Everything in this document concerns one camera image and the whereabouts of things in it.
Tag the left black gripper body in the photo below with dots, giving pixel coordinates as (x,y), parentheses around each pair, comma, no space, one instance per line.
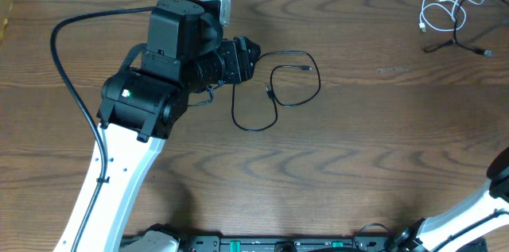
(242,60)

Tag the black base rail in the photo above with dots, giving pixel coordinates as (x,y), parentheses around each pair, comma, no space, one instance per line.
(158,241)

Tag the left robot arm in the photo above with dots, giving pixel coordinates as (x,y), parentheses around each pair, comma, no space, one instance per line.
(185,53)

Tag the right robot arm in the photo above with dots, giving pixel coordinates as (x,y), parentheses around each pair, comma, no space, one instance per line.
(480,213)

